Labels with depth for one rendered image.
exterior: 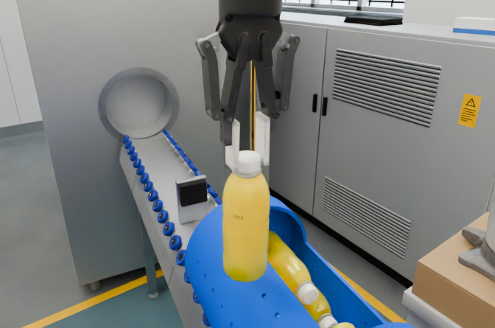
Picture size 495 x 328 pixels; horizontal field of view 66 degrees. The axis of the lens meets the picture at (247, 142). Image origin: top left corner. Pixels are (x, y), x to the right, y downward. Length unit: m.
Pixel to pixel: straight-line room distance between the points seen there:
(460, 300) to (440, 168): 1.21
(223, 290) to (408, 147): 1.61
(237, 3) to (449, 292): 0.76
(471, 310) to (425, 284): 0.10
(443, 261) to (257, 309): 0.49
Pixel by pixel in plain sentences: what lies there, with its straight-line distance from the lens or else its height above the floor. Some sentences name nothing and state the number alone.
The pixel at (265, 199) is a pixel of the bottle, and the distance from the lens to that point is 0.53.
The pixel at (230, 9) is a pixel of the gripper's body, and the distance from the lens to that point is 0.45.
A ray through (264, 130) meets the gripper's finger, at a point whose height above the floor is 1.49.
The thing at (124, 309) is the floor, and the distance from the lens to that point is 2.40.
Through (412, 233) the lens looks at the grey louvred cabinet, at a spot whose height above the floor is 0.40.
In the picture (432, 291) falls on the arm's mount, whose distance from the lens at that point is 0.99.
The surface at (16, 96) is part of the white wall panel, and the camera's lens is 5.12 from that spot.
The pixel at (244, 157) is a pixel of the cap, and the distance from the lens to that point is 0.52.
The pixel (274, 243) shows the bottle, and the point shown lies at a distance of 0.89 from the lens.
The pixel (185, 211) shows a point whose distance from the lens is 1.30.
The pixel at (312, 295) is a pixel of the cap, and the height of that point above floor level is 1.10.
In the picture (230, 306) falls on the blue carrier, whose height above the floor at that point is 1.16.
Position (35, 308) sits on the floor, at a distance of 2.60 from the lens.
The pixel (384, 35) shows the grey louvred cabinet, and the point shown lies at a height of 1.42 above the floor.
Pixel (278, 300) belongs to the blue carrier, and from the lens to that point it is 0.64.
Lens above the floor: 1.67
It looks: 23 degrees down
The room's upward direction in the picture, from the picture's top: straight up
